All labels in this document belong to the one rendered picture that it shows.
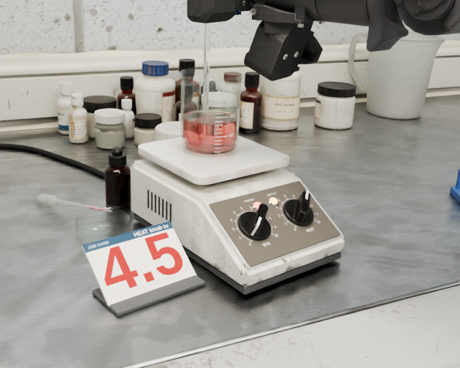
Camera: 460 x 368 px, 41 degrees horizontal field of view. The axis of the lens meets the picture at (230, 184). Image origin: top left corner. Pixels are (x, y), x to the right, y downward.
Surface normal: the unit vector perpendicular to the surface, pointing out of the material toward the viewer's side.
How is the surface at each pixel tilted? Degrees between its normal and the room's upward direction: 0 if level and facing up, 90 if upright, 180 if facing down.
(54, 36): 90
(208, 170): 0
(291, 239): 30
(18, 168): 0
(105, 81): 90
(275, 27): 89
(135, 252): 40
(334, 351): 0
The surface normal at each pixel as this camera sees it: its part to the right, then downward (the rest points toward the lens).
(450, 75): 0.44, 0.34
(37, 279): 0.04, -0.93
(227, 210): 0.35, -0.65
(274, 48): -0.58, 0.27
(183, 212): -0.78, 0.19
